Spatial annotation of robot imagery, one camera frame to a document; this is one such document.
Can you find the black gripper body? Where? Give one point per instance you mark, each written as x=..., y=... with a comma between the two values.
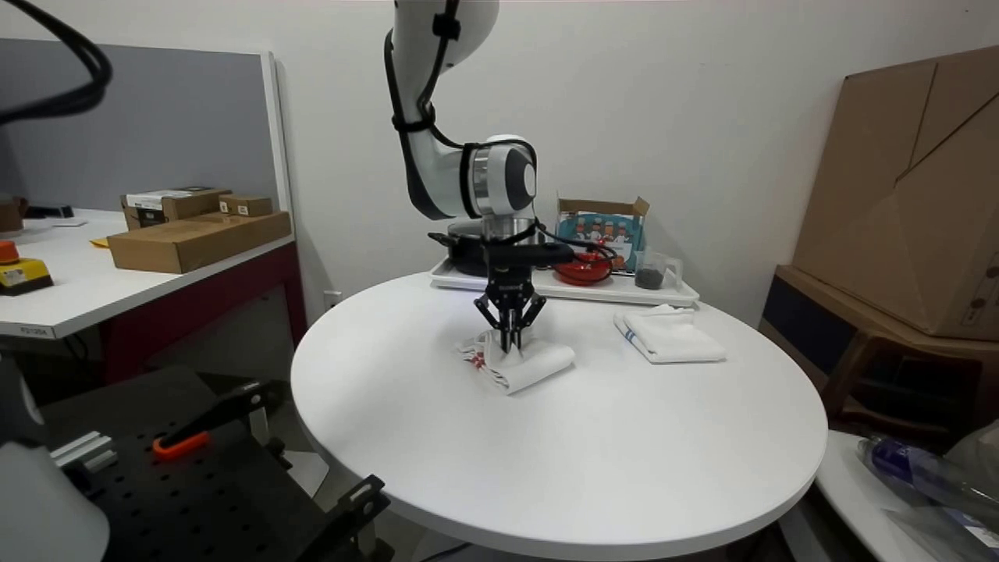
x=510, y=270

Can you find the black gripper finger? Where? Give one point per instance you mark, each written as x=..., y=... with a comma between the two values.
x=526, y=312
x=494, y=312

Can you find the clear plastic bag red contents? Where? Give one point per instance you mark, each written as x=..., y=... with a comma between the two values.
x=534, y=365

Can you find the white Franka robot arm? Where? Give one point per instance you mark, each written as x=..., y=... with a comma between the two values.
x=456, y=177

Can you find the white and blue folded towel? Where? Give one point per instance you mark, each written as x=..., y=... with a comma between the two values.
x=676, y=338

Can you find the red bowl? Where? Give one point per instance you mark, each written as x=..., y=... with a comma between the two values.
x=583, y=273

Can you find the white rectangular tray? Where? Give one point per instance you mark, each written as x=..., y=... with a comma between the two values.
x=624, y=293

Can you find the blue printed cardboard carton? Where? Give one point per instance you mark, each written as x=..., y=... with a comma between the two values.
x=614, y=225

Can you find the small dark grey block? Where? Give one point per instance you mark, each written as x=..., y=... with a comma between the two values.
x=650, y=280

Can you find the small brown cardboard box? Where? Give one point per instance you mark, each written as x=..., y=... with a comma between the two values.
x=247, y=206

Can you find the low wooden shelf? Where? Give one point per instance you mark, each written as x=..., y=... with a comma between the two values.
x=832, y=355

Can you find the flat brown cardboard box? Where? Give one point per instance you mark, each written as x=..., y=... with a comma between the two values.
x=187, y=244

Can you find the open small cardboard box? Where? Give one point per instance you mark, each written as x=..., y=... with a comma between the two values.
x=172, y=205

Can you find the black perforated breadboard table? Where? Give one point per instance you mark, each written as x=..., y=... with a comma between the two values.
x=187, y=511

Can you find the grey partition panel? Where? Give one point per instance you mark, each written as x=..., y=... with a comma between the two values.
x=158, y=126

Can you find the small white round table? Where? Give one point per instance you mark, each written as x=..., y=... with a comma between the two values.
x=863, y=511

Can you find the large brown cardboard box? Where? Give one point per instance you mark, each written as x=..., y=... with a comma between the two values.
x=905, y=206

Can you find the white desk with red side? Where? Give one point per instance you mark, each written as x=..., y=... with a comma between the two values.
x=64, y=300

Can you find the silver aluminium bar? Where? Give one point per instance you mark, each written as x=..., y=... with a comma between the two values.
x=83, y=452

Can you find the yellow device with red button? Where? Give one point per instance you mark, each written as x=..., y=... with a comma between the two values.
x=22, y=277

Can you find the white rounded object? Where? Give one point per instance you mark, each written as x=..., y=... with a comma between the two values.
x=47, y=511

